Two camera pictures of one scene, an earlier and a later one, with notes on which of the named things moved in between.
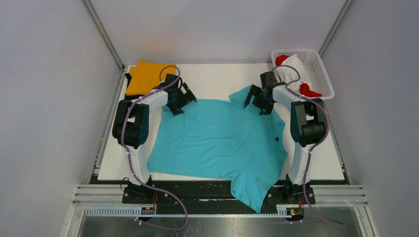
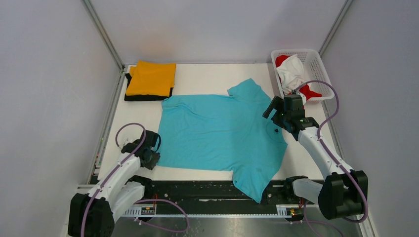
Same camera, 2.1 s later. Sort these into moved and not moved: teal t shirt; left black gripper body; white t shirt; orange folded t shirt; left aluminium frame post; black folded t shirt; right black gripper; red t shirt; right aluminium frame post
Moved: left black gripper body; teal t shirt; right black gripper
Not moved: red t shirt; orange folded t shirt; black folded t shirt; right aluminium frame post; white t shirt; left aluminium frame post
